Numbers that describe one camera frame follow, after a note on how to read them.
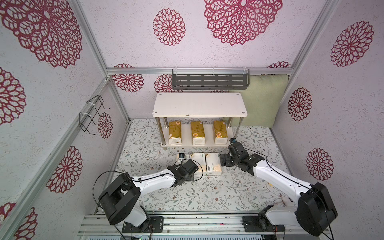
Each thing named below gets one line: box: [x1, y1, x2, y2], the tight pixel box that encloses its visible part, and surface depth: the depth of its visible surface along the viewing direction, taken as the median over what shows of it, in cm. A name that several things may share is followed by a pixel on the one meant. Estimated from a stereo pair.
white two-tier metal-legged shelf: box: [152, 92, 248, 147], surface depth 85 cm
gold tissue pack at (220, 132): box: [213, 120, 228, 144], surface depth 98 cm
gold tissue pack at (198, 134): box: [190, 121, 206, 145], surface depth 98 cm
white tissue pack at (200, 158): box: [191, 153, 206, 175], surface depth 94 cm
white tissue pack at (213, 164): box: [206, 152, 222, 176], surface depth 91 cm
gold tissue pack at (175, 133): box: [168, 121, 182, 145], surface depth 98 cm
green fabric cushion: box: [228, 74, 289, 128], surface depth 98 cm
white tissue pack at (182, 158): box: [175, 153, 192, 165], surface depth 81 cm
